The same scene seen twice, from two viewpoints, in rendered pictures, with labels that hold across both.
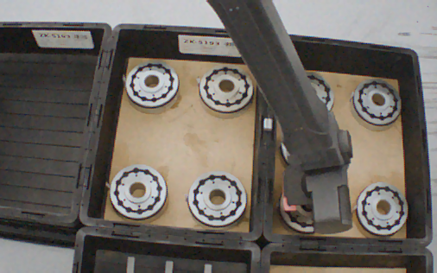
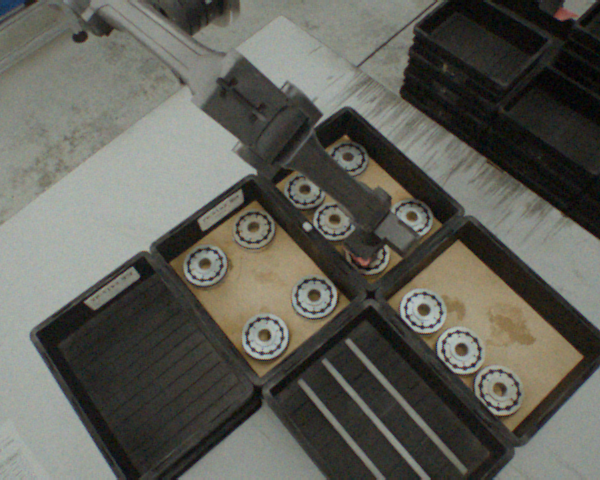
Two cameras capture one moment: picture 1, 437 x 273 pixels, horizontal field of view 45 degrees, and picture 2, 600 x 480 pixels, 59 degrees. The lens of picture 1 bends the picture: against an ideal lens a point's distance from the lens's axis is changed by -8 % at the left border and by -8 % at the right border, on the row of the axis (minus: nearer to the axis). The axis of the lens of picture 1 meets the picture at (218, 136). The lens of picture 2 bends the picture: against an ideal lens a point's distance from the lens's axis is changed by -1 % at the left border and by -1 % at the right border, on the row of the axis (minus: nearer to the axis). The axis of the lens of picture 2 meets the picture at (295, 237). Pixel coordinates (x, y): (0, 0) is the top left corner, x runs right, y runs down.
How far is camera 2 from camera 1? 0.32 m
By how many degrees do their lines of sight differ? 16
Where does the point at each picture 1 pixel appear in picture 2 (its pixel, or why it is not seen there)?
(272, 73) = (341, 184)
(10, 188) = (173, 422)
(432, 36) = (332, 85)
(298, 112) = (360, 196)
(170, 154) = (258, 297)
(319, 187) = (387, 231)
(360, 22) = not seen: hidden behind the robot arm
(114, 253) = (286, 389)
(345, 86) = not seen: hidden behind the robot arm
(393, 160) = (388, 185)
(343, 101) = not seen: hidden behind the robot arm
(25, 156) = (162, 390)
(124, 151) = (228, 321)
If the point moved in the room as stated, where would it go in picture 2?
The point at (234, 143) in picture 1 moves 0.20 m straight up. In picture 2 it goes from (288, 257) to (285, 219)
